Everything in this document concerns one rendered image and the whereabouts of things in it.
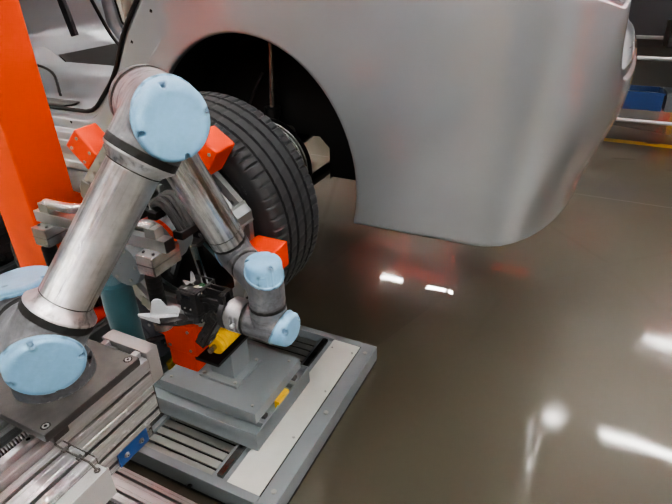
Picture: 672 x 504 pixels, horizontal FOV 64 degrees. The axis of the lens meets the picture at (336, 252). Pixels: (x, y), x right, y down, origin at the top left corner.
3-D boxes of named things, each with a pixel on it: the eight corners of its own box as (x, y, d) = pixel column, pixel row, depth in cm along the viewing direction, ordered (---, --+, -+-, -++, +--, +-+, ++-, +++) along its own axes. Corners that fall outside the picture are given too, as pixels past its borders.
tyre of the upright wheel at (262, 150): (331, 119, 143) (138, 68, 164) (286, 146, 124) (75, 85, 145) (312, 312, 178) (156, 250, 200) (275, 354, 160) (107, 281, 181)
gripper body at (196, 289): (194, 272, 121) (238, 284, 116) (200, 304, 125) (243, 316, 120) (171, 289, 115) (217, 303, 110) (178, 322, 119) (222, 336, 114)
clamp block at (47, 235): (79, 233, 140) (73, 214, 137) (49, 249, 132) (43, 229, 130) (65, 229, 142) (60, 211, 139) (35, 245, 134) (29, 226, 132)
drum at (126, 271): (200, 255, 152) (192, 210, 145) (146, 294, 136) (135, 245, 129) (161, 246, 158) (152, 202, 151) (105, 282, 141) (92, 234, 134)
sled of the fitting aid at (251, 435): (310, 383, 205) (308, 364, 201) (258, 453, 177) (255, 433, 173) (204, 348, 225) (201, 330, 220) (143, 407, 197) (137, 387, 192)
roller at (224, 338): (272, 308, 180) (270, 293, 177) (218, 361, 157) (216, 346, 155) (257, 304, 183) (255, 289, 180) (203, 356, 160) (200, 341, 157)
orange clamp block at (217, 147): (222, 169, 135) (236, 143, 130) (202, 180, 129) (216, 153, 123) (201, 151, 135) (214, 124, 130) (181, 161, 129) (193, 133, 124)
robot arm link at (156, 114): (54, 359, 97) (196, 88, 91) (69, 410, 86) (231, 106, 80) (-21, 346, 89) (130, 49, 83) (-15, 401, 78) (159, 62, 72)
